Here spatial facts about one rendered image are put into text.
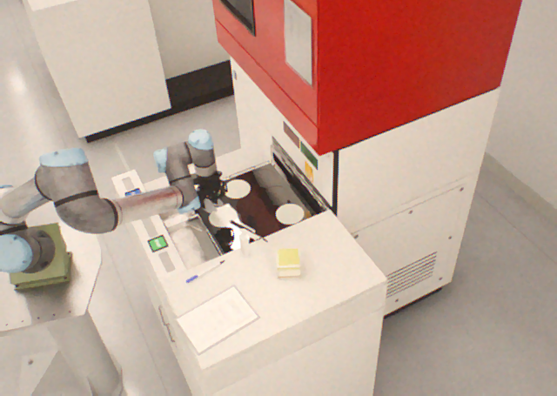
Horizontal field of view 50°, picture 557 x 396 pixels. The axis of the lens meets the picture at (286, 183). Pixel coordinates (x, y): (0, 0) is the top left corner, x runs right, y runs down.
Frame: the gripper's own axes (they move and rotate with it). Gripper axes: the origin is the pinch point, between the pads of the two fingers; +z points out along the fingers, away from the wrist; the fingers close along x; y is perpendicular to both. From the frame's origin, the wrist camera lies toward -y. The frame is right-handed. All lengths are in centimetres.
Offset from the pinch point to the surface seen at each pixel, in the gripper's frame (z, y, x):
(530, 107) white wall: 36, 91, 161
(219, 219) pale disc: 1.3, 5.6, -1.8
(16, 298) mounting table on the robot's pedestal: 9, -43, -56
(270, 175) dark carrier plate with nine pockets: 1.4, 11.1, 26.4
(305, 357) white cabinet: 16, 53, -30
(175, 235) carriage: 3.3, -5.9, -13.5
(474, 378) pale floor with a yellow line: 91, 105, 32
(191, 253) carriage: 3.3, 3.8, -18.1
